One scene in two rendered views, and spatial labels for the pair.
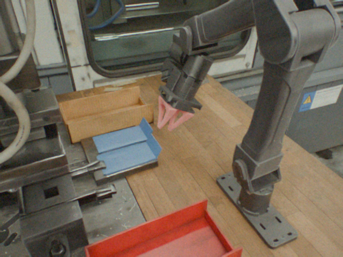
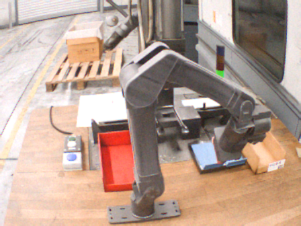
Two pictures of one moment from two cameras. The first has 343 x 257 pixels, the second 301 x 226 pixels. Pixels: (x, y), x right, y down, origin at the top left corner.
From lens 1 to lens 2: 0.98 m
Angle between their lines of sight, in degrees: 84
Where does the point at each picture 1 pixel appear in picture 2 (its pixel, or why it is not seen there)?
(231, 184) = (165, 206)
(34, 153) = not seen: hidden behind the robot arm
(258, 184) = (136, 190)
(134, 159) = (203, 157)
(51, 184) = (172, 115)
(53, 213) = not seen: hidden behind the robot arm
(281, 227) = (117, 216)
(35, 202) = (160, 111)
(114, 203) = (170, 154)
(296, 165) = not seen: outside the picture
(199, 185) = (173, 192)
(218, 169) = (187, 206)
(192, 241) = (127, 178)
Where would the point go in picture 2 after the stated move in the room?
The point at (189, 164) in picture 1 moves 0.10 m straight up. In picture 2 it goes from (198, 191) to (201, 165)
